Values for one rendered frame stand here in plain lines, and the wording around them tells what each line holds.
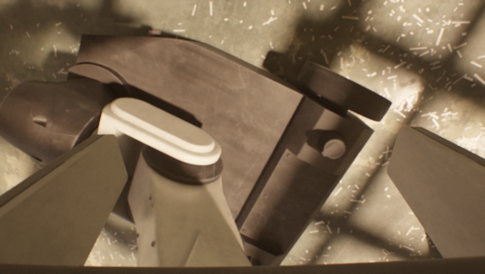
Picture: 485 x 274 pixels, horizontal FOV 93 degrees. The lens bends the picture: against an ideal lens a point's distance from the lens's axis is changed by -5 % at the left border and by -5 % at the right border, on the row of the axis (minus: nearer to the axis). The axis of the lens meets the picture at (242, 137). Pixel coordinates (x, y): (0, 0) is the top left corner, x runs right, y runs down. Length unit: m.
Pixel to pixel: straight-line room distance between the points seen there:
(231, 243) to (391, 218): 0.62
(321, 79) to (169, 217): 0.35
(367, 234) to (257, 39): 0.67
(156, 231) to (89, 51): 0.44
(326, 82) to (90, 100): 0.42
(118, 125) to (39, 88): 0.17
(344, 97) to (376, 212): 0.46
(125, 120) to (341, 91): 0.37
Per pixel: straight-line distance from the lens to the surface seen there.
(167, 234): 0.31
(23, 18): 1.01
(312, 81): 0.49
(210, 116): 0.52
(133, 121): 0.41
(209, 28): 0.68
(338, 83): 0.47
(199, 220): 0.34
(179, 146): 0.39
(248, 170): 0.55
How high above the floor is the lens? 0.65
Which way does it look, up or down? 69 degrees down
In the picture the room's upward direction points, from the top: 154 degrees counter-clockwise
